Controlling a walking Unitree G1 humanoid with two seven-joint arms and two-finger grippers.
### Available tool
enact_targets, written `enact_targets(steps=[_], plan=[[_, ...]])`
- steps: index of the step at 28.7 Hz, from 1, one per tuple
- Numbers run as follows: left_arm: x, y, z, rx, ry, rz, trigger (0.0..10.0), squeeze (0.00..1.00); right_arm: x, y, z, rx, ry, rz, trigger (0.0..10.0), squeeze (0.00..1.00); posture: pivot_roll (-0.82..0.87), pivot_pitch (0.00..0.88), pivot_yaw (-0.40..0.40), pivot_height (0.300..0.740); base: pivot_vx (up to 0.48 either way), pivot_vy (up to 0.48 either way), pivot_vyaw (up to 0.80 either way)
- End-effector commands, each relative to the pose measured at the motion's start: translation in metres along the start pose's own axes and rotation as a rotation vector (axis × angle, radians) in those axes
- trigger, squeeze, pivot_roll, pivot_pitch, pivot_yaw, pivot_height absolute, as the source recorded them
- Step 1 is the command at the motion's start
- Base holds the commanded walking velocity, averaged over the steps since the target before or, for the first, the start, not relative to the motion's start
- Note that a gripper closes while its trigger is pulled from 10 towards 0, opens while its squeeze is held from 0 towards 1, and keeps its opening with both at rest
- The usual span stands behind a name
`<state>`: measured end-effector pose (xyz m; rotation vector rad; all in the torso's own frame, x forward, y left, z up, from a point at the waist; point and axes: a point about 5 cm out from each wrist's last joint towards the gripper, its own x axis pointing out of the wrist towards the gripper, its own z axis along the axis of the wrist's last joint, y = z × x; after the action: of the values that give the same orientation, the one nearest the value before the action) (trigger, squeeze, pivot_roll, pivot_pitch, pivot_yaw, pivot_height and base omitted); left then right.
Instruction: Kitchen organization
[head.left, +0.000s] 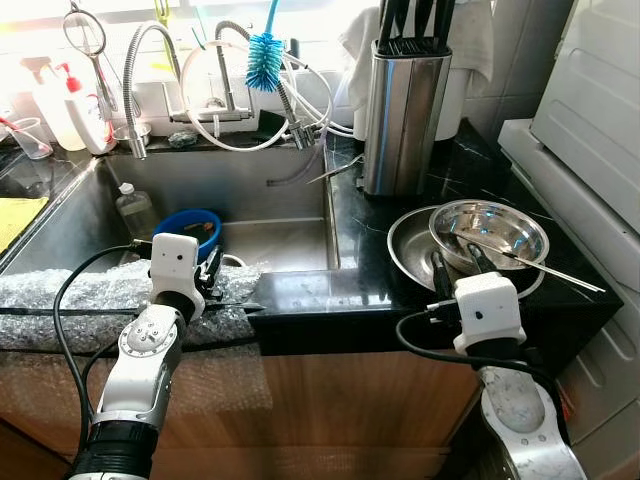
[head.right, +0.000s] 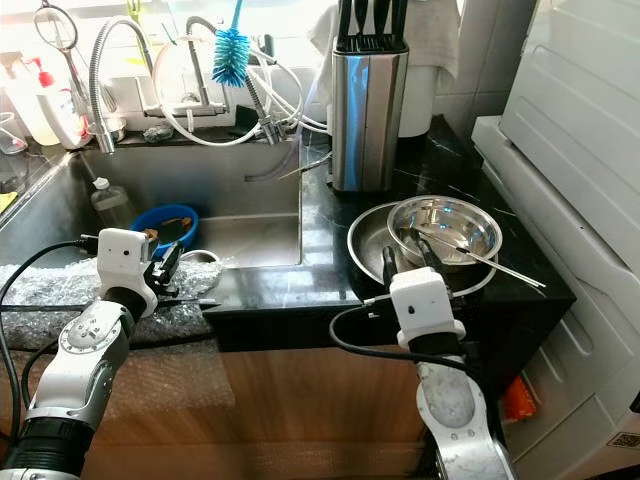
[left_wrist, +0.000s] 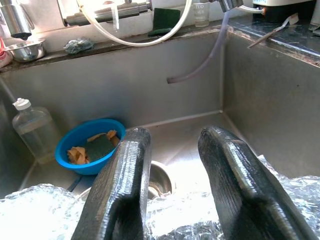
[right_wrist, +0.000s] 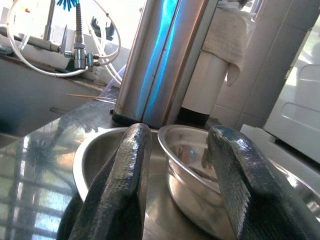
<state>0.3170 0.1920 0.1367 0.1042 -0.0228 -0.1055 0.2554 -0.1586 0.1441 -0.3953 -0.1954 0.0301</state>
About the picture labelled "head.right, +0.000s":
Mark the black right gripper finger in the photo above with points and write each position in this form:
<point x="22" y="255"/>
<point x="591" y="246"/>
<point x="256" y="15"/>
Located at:
<point x="391" y="272"/>
<point x="431" y="258"/>

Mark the shallow stainless steel plate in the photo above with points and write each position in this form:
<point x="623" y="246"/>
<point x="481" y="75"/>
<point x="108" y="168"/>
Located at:
<point x="365" y="240"/>

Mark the stainless steel bowl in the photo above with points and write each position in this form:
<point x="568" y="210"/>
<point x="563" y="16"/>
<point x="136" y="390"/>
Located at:
<point x="455" y="215"/>

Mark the long thin steel utensil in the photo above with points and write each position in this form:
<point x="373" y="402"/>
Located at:
<point x="505" y="270"/>

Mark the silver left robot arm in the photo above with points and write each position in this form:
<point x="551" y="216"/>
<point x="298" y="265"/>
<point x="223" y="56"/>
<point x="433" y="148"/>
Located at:
<point x="95" y="350"/>

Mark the blue plastic bowl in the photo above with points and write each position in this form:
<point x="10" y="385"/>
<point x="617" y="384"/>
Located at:
<point x="175" y="215"/>

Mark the small clear capped bottle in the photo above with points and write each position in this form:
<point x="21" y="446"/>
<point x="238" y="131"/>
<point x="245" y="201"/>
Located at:
<point x="110" y="207"/>

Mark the stainless steel sink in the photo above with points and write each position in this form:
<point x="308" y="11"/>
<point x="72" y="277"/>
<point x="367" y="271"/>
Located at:
<point x="250" y="235"/>

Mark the clear bubble wrap sheet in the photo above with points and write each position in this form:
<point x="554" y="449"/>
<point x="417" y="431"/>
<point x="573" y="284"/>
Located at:
<point x="50" y="285"/>

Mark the dark scouring pad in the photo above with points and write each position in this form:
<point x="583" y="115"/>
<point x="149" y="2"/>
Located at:
<point x="159" y="137"/>

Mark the thin brown stick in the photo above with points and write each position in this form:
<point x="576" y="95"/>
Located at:
<point x="307" y="166"/>

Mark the small steel cup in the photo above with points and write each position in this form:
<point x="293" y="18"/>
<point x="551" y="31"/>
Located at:
<point x="108" y="130"/>

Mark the stainless steel knife block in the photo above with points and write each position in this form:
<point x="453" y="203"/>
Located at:
<point x="370" y="118"/>

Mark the white cylindrical container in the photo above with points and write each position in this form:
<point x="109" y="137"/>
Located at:
<point x="422" y="105"/>

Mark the brown wooden cabinet front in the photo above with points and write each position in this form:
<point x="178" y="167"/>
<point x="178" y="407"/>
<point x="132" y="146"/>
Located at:
<point x="310" y="420"/>

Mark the small orange object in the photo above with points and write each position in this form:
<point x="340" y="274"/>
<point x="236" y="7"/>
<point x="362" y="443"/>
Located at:
<point x="525" y="400"/>

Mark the yellow cleaning cloth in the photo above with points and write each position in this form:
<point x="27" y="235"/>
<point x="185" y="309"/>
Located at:
<point x="7" y="200"/>

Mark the white bottle red pump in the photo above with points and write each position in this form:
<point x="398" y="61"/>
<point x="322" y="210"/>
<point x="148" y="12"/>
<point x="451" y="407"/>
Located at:
<point x="68" y="115"/>

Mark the chrome arched faucet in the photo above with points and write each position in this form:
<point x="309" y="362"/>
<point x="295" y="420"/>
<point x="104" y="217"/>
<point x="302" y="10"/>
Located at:
<point x="195" y="85"/>

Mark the flexible spring neck faucet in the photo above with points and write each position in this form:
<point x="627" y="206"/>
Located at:
<point x="97" y="90"/>

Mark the clear plastic cup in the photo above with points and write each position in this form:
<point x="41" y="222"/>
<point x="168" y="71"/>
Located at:
<point x="10" y="138"/>

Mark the translucent plastic bottle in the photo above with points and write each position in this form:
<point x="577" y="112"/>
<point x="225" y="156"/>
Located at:
<point x="28" y="110"/>

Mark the white ribbed appliance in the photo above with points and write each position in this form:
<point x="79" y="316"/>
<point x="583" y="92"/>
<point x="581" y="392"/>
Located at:
<point x="580" y="90"/>

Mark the blue bottle brush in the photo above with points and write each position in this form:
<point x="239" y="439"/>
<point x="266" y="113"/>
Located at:
<point x="232" y="55"/>

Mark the white draped cloth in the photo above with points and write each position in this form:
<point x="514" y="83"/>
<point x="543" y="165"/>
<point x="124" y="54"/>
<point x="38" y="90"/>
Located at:
<point x="322" y="40"/>

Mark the yellow green hanging utensil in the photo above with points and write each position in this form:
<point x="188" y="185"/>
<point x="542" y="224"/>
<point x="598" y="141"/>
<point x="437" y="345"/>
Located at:
<point x="132" y="10"/>

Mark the round metal mesh strainer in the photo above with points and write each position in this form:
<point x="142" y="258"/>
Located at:
<point x="55" y="25"/>

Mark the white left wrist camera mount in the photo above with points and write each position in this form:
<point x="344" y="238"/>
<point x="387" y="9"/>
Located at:
<point x="122" y="255"/>

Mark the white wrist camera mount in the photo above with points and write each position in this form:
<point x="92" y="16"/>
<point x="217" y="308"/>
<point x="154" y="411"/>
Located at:
<point x="122" y="255"/>
<point x="425" y="305"/>

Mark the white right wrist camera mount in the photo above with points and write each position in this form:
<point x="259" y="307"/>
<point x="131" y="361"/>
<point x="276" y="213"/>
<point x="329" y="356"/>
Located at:
<point x="425" y="305"/>

